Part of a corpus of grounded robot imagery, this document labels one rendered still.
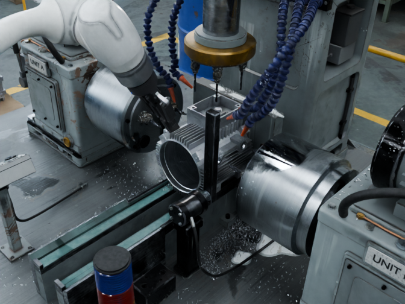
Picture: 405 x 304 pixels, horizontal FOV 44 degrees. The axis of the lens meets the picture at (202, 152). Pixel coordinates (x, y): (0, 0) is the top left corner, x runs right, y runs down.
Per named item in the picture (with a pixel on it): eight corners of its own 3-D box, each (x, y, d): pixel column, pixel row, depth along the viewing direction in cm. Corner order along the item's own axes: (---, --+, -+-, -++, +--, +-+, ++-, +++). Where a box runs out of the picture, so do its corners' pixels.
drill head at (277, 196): (265, 180, 146) (275, 105, 132) (398, 253, 123) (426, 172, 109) (207, 221, 131) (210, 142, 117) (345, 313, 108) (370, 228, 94)
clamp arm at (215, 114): (209, 194, 127) (213, 107, 113) (217, 199, 126) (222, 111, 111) (199, 200, 125) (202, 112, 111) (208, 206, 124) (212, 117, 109)
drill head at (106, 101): (121, 101, 183) (116, 35, 169) (193, 140, 163) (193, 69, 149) (62, 125, 168) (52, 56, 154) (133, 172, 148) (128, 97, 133)
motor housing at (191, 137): (203, 152, 156) (205, 98, 146) (251, 178, 146) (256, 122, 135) (155, 180, 144) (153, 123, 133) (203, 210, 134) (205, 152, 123)
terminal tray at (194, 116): (215, 114, 145) (216, 92, 141) (243, 128, 139) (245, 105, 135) (185, 129, 138) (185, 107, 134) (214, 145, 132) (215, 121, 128)
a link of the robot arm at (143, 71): (126, 38, 116) (137, 55, 121) (100, 66, 114) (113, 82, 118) (152, 49, 111) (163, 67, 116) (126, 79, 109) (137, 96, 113)
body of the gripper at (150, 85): (159, 68, 115) (174, 93, 123) (135, 57, 120) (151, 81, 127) (138, 91, 113) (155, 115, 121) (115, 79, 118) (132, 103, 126)
